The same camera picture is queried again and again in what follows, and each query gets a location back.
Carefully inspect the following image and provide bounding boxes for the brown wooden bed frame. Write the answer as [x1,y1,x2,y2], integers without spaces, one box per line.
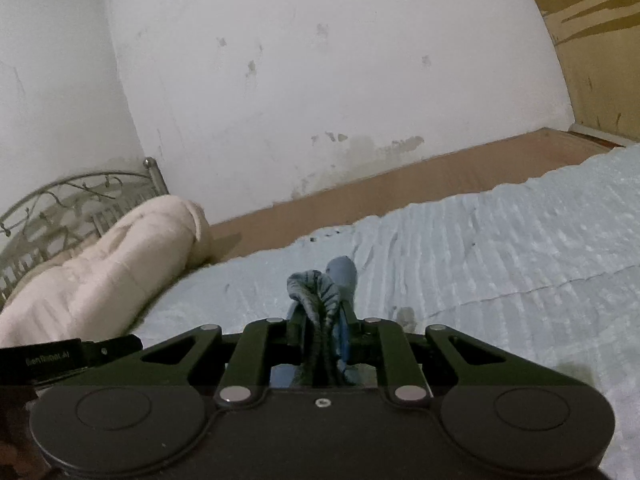
[210,128,630,263]

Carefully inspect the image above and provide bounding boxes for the cream rolled duvet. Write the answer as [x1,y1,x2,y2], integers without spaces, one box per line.
[1,195,212,348]

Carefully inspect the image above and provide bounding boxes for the blue patterned kids pants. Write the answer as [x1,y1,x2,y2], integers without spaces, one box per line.
[270,256,376,389]

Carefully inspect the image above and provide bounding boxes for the metal ornate headboard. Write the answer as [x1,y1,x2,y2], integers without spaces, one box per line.
[1,157,168,304]

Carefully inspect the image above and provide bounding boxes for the light blue bed cover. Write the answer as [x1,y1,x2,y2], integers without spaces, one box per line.
[134,146,639,479]

